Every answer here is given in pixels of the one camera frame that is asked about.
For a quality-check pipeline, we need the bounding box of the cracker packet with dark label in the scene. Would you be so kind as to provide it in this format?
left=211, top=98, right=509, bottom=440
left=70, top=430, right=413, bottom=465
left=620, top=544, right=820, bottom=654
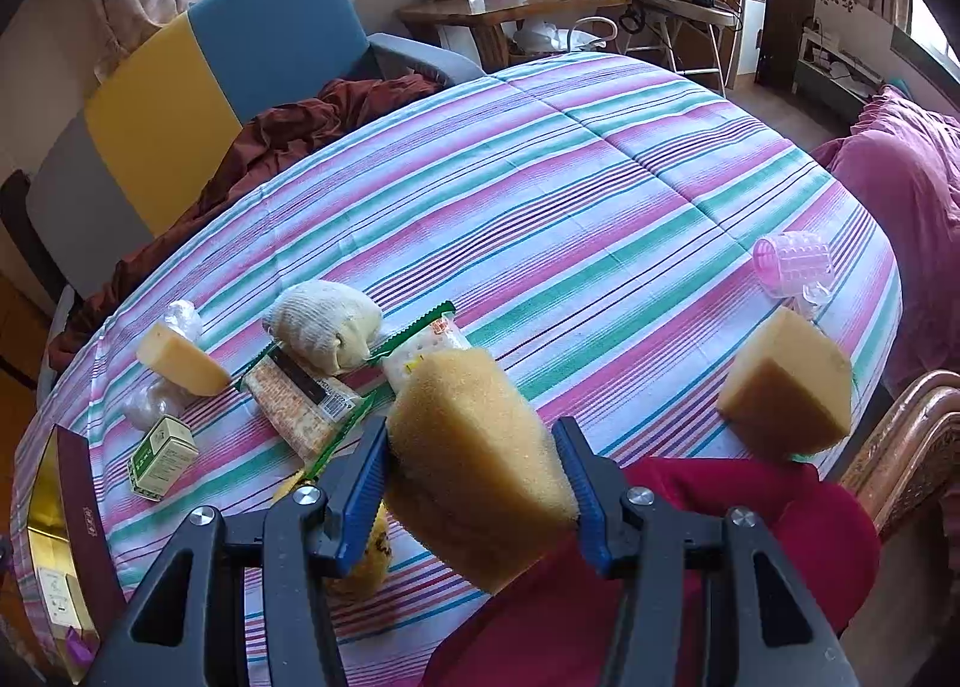
left=238, top=346, right=376, bottom=459

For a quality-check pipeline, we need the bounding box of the pink bedding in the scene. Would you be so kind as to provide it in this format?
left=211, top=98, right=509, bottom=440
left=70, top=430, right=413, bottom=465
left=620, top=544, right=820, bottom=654
left=814, top=87, right=960, bottom=395

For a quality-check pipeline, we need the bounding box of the small green box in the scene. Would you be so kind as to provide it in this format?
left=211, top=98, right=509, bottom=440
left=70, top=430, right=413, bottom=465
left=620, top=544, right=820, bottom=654
left=129, top=415, right=200, bottom=502

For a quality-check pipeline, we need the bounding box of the cracker packet with yellow label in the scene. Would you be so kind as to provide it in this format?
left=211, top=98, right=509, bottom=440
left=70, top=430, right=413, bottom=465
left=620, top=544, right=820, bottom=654
left=371, top=301, right=473, bottom=392

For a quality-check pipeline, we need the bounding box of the white plastic bag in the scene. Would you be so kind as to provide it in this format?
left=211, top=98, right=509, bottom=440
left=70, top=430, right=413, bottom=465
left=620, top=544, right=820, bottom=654
left=514, top=19, right=571, bottom=58

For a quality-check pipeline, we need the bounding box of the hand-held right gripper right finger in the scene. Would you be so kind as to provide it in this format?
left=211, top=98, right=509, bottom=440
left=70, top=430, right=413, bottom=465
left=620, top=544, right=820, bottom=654
left=551, top=417, right=860, bottom=687

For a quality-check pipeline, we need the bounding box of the large yellow sponge block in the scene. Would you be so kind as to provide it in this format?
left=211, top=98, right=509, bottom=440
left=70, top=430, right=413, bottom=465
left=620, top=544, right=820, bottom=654
left=384, top=348, right=582, bottom=594

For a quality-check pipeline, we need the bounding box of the brown blanket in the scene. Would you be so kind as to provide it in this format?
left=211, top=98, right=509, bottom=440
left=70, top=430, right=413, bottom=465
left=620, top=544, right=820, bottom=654
left=49, top=76, right=443, bottom=358

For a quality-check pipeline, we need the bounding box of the beige rolled sock ball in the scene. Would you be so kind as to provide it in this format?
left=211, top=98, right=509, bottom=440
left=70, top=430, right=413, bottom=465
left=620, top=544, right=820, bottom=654
left=262, top=280, right=383, bottom=374

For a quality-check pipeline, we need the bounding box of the crumpled clear plastic wrap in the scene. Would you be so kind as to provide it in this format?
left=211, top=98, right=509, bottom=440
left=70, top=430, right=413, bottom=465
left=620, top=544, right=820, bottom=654
left=124, top=379, right=192, bottom=431
left=163, top=301, right=203, bottom=343

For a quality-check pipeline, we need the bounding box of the maroon box with gold lining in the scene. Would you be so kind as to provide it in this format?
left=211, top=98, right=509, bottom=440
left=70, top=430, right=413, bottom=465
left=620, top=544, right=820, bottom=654
left=9, top=424, right=128, bottom=665

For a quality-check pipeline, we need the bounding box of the red clothing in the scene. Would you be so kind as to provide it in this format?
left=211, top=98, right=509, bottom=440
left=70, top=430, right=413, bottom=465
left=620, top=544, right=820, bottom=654
left=424, top=458, right=882, bottom=687

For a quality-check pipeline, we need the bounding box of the black chair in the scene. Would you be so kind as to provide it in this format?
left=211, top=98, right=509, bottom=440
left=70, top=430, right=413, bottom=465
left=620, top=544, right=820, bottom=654
left=0, top=169, right=68, bottom=388

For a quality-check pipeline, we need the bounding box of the white shelf rack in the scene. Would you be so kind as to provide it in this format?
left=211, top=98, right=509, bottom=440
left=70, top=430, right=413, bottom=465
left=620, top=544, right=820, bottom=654
left=793, top=27, right=886, bottom=104

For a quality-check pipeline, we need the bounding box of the blue yellow grey sofa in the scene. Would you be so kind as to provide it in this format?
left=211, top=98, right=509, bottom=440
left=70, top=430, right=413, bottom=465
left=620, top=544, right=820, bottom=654
left=26, top=0, right=488, bottom=238

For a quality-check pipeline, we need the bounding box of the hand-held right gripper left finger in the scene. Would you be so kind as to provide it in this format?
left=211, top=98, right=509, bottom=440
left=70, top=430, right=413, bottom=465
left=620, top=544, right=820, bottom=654
left=79, top=417, right=391, bottom=687

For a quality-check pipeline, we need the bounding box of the folding side table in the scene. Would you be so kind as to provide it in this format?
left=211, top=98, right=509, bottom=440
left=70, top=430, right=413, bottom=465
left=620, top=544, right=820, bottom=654
left=645, top=0, right=743, bottom=95

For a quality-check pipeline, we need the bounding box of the small yellow sponge wedge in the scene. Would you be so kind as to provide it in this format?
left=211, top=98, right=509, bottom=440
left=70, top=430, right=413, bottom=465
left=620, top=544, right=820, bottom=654
left=136, top=323, right=232, bottom=397

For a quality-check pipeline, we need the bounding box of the white cabinet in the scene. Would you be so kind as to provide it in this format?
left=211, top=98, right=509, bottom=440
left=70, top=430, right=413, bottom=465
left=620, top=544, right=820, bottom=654
left=739, top=0, right=770, bottom=84

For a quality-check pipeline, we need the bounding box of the carved wooden chair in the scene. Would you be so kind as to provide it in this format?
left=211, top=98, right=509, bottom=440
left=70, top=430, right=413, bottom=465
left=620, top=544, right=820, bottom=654
left=840, top=370, right=960, bottom=545

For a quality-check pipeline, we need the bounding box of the wooden desk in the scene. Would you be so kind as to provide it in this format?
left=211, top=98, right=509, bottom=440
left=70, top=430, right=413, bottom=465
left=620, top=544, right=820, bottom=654
left=396, top=0, right=632, bottom=73

